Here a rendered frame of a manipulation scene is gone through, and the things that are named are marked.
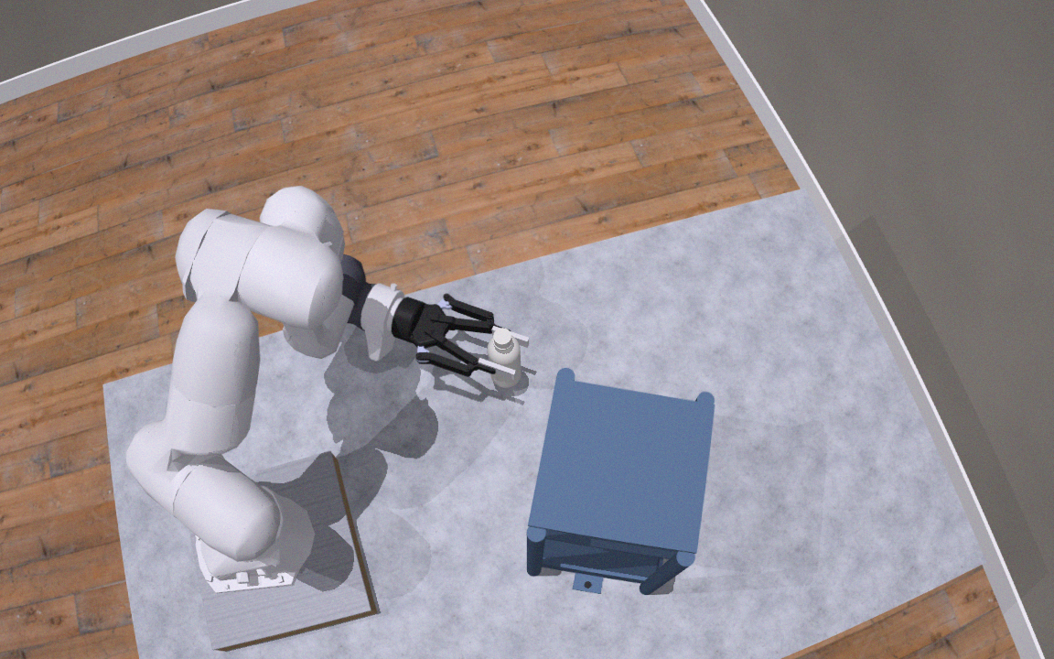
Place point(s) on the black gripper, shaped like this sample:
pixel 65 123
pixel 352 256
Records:
pixel 422 324

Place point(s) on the grey bottle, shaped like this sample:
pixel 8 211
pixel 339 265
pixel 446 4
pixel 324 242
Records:
pixel 505 350

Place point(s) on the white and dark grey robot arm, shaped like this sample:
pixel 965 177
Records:
pixel 235 266

